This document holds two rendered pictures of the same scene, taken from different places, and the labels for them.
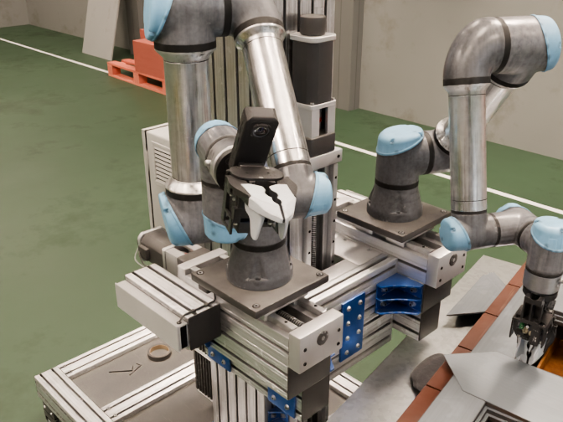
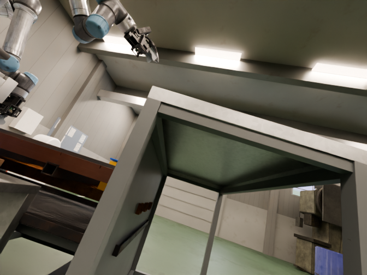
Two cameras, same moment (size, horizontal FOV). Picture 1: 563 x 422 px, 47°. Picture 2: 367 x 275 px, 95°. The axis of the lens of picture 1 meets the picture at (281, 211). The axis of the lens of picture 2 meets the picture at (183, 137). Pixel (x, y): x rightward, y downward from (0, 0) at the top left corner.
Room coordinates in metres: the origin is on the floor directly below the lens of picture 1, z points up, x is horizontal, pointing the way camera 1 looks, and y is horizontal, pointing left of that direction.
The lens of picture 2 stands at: (0.89, 0.78, 0.78)
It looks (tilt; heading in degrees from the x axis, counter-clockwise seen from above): 21 degrees up; 236
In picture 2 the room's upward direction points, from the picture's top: 18 degrees clockwise
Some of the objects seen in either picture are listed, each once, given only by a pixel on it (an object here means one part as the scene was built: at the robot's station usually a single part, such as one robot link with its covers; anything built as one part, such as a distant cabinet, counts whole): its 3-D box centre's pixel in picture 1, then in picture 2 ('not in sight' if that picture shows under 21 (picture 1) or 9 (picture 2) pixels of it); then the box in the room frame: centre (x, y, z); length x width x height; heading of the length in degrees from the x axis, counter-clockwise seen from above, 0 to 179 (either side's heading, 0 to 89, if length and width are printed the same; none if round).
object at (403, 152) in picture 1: (400, 153); not in sight; (1.63, -0.32, 1.20); 0.13 x 0.12 x 0.14; 104
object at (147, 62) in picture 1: (167, 58); not in sight; (7.67, 1.32, 0.25); 1.36 x 0.93 x 0.51; 44
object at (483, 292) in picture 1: (490, 298); not in sight; (1.72, -0.64, 0.70); 0.39 x 0.12 x 0.04; 144
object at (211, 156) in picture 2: not in sight; (207, 167); (0.15, 0.03, 1.03); 1.30 x 0.60 x 0.04; 54
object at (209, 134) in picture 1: (222, 151); (111, 6); (0.99, 0.09, 1.43); 0.11 x 0.08 x 0.09; 18
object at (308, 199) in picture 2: not in sight; (318, 223); (-7.17, -1.24, 1.59); 1.63 x 1.45 x 3.17; 134
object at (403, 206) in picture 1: (395, 194); not in sight; (1.62, -0.31, 1.09); 0.15 x 0.15 x 0.10
